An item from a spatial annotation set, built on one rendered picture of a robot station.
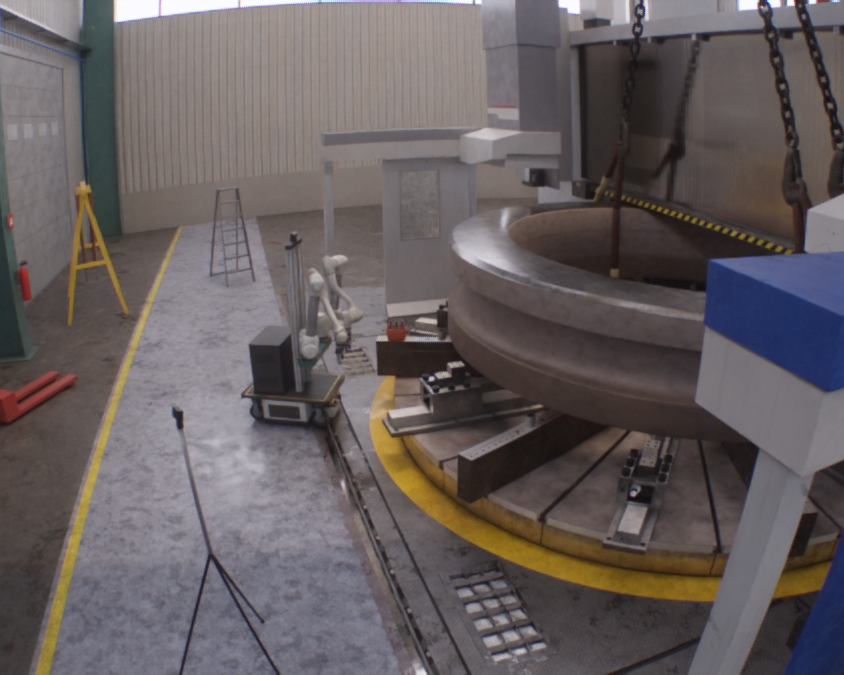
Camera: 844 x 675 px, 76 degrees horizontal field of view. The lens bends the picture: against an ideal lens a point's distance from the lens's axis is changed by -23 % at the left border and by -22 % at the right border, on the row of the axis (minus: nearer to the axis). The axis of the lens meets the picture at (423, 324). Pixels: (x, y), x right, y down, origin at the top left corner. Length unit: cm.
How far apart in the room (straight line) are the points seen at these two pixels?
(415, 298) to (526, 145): 291
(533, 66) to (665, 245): 292
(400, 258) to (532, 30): 386
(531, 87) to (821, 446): 760
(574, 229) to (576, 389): 375
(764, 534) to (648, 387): 315
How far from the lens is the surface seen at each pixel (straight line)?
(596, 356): 484
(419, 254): 973
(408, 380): 684
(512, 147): 851
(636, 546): 443
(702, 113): 773
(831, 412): 150
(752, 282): 155
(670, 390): 472
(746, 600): 182
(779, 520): 168
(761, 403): 159
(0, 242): 999
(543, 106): 878
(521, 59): 867
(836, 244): 395
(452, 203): 974
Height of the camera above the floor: 304
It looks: 19 degrees down
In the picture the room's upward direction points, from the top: 1 degrees counter-clockwise
